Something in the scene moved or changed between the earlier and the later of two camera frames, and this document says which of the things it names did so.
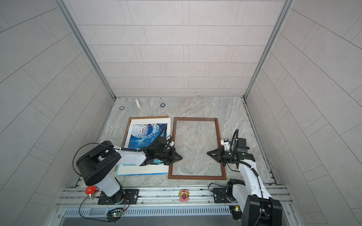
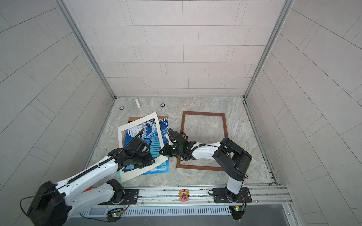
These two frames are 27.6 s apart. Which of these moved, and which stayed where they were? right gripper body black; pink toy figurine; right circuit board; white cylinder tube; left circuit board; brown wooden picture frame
Moved: brown wooden picture frame; right gripper body black
Stayed: pink toy figurine; white cylinder tube; right circuit board; left circuit board
